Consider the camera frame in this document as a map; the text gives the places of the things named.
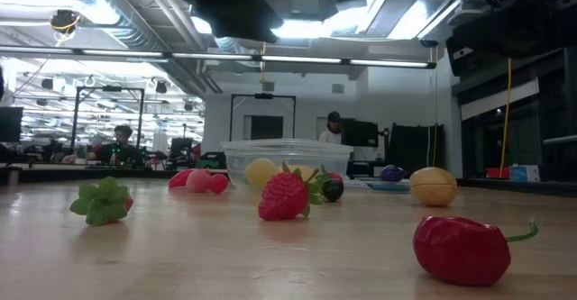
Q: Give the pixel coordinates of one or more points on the black aluminium table frame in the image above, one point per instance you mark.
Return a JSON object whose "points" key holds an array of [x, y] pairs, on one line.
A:
{"points": [[90, 175]]}

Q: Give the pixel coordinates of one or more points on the tan toy potato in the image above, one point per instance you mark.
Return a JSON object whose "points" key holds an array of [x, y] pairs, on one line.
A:
{"points": [[433, 187]]}

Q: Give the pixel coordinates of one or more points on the pink toy peach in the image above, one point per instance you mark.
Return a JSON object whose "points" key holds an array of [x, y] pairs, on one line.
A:
{"points": [[198, 181]]}

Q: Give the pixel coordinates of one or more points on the black rig frame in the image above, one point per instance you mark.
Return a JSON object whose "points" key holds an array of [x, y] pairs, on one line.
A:
{"points": [[263, 96], [108, 88]]}

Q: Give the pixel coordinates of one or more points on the yellow toy banana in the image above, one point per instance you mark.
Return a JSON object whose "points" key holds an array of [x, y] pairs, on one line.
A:
{"points": [[306, 170]]}

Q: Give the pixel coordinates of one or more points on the long ceiling light bar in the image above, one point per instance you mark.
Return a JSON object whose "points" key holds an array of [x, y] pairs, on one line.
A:
{"points": [[297, 59]]}

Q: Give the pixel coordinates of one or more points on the black standing panel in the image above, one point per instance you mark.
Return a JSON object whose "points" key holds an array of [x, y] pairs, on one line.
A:
{"points": [[414, 149]]}

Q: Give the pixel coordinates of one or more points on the red toy cherry green stem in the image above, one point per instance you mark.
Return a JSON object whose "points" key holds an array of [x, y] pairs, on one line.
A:
{"points": [[460, 250]]}

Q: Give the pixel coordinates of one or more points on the red plastic bin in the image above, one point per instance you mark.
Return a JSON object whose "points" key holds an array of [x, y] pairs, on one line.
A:
{"points": [[498, 173]]}

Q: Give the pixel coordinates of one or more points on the yellow toy lemon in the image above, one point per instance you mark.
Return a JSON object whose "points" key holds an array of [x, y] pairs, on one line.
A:
{"points": [[259, 171]]}

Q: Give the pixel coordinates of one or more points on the green box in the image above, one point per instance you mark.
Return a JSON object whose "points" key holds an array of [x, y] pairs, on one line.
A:
{"points": [[207, 164]]}

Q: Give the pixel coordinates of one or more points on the clear plastic tupperware container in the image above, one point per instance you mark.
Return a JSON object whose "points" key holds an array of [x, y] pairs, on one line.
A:
{"points": [[288, 152]]}

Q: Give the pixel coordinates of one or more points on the purple toy eggplant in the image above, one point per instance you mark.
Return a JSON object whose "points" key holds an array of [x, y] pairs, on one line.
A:
{"points": [[392, 173]]}

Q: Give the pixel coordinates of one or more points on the black computer monitor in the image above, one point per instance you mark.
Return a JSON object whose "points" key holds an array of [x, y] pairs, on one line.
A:
{"points": [[11, 124], [360, 133]]}

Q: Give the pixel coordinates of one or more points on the person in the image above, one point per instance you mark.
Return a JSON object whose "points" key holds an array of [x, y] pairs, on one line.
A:
{"points": [[333, 135], [118, 153]]}

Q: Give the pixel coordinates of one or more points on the blue and white box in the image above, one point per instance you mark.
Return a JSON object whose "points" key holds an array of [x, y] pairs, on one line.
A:
{"points": [[525, 173]]}

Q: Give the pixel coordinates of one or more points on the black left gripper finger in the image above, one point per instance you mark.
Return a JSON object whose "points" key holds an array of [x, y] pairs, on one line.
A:
{"points": [[225, 7]]}

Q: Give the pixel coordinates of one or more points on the black toy cherry green stem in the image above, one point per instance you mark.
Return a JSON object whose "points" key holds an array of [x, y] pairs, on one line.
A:
{"points": [[332, 190]]}

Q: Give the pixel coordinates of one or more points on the red toy strawberry green leaves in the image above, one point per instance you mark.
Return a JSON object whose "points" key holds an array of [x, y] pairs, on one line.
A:
{"points": [[336, 176], [101, 203], [283, 197]]}

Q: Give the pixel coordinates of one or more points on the black dome ceiling camera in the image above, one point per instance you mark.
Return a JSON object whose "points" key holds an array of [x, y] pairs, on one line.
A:
{"points": [[64, 20]]}

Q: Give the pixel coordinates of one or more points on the red toy cherry tomato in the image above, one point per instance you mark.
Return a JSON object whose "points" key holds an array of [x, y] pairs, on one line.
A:
{"points": [[219, 184]]}

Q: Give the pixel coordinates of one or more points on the clear lid blue seal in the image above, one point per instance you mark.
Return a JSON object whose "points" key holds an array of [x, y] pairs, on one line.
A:
{"points": [[387, 186]]}

